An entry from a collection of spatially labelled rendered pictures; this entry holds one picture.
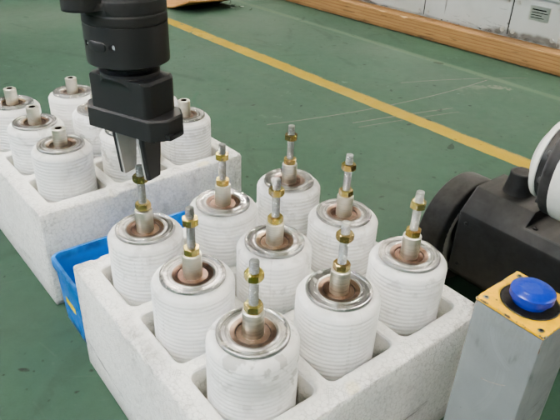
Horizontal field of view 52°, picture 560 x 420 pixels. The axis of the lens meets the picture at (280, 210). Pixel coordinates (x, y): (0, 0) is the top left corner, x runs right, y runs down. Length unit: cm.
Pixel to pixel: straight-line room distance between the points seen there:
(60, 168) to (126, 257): 29
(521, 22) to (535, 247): 184
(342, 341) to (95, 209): 52
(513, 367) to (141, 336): 40
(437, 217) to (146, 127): 57
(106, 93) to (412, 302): 43
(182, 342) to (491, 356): 33
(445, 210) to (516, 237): 13
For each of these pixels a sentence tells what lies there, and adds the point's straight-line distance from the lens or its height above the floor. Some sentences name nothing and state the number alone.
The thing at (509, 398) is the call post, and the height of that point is 23.
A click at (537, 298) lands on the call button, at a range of 57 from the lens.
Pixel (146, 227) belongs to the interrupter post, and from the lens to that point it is 74.
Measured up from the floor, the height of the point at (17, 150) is 21.
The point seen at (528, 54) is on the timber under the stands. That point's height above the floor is 5.
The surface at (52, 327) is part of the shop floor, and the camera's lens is 102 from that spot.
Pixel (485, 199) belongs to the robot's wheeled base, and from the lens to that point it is 100.
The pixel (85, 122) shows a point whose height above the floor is 24.
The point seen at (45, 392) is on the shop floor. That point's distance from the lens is 92.
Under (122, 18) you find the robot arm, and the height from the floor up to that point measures 52.
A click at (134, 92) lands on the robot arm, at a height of 45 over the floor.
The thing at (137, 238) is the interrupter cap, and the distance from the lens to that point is 73.
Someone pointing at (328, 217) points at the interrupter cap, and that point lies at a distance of 77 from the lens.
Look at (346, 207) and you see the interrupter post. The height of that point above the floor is 27.
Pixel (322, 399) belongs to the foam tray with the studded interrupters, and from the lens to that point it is 63.
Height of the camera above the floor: 65
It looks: 30 degrees down
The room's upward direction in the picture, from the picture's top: 2 degrees clockwise
